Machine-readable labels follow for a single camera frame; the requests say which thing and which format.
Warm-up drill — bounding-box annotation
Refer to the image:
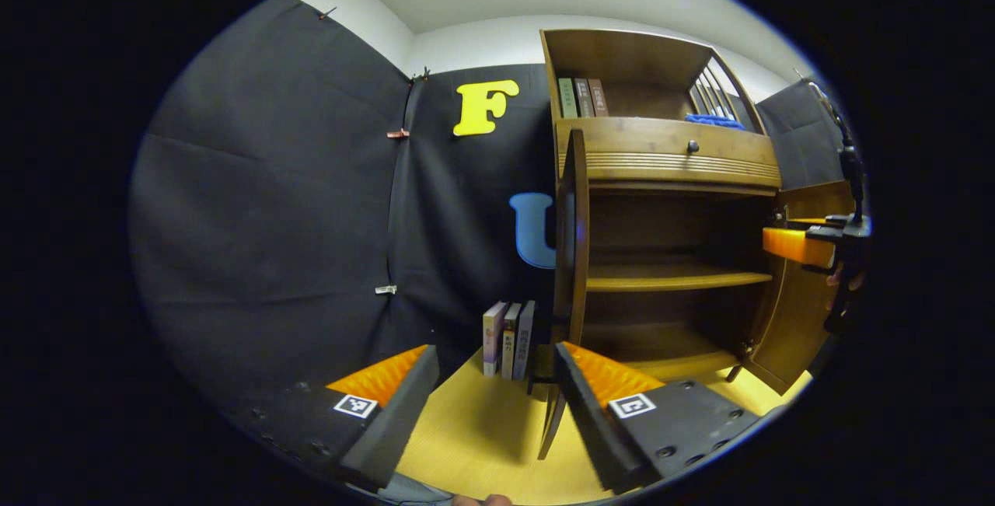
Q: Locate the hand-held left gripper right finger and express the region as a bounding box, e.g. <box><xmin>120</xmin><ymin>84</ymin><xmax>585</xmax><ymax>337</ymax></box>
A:
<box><xmin>553</xmin><ymin>341</ymin><xmax>761</xmax><ymax>495</ymax></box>

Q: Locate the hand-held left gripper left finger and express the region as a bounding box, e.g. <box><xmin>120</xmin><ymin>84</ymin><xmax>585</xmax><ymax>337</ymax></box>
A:
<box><xmin>233</xmin><ymin>344</ymin><xmax>441</xmax><ymax>491</ymax></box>

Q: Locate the wooden double-door shoe cabinet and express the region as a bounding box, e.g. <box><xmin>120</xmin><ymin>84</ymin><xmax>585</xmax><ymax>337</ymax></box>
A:
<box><xmin>539</xmin><ymin>28</ymin><xmax>856</xmax><ymax>460</ymax></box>

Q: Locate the wooden cabinet drawer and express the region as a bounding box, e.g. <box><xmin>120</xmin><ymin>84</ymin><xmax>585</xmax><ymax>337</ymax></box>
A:
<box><xmin>556</xmin><ymin>117</ymin><xmax>782</xmax><ymax>188</ymax></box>

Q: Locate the person's grey clothing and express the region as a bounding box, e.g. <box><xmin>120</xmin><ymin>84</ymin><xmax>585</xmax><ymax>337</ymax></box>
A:
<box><xmin>377</xmin><ymin>473</ymin><xmax>456</xmax><ymax>505</ymax></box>

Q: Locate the white orange-label book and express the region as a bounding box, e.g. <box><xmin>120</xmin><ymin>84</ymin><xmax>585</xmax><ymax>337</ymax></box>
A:
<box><xmin>501</xmin><ymin>303</ymin><xmax>522</xmax><ymax>380</ymax></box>

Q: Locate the pale purple book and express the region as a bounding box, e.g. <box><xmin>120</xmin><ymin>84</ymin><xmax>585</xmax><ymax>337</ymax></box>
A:
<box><xmin>482</xmin><ymin>302</ymin><xmax>508</xmax><ymax>377</ymax></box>

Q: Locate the wooden inner shelf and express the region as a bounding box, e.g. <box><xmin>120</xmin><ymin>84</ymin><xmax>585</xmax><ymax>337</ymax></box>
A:
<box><xmin>587</xmin><ymin>263</ymin><xmax>774</xmax><ymax>293</ymax></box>

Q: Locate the blue towel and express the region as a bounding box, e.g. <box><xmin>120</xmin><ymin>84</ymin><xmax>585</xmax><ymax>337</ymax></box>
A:
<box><xmin>684</xmin><ymin>113</ymin><xmax>745</xmax><ymax>131</ymax></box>

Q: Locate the black backdrop cloth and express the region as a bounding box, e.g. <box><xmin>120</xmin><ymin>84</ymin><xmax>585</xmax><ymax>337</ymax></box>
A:
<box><xmin>131</xmin><ymin>0</ymin><xmax>848</xmax><ymax>445</ymax></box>

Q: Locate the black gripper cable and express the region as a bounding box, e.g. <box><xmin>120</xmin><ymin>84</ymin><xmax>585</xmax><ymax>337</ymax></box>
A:
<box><xmin>808</xmin><ymin>80</ymin><xmax>866</xmax><ymax>219</ymax></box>

